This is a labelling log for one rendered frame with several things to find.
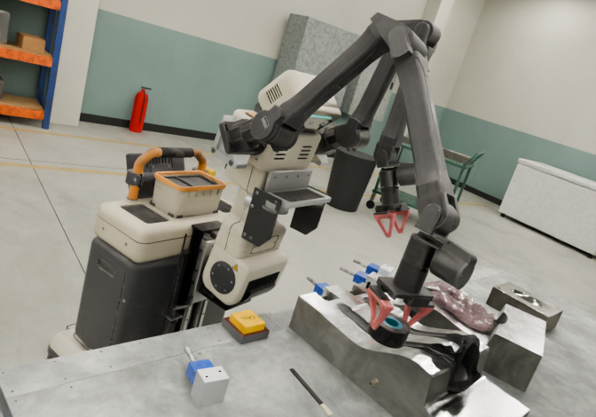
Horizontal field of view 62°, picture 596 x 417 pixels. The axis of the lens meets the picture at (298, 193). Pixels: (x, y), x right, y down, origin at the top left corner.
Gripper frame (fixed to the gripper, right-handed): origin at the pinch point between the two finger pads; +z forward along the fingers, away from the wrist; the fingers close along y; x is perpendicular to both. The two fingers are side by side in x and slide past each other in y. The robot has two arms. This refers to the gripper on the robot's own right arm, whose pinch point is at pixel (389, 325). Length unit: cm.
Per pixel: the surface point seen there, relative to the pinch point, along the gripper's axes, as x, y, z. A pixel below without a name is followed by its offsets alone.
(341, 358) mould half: 8.2, -1.3, 15.0
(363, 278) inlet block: 40.1, 23.5, 11.9
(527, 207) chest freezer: 403, 582, 75
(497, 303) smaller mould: 35, 80, 16
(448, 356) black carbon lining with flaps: -7.3, 10.8, 2.1
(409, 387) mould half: -7.5, 3.8, 9.3
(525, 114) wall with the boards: 527, 646, -50
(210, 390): 0.2, -34.3, 14.5
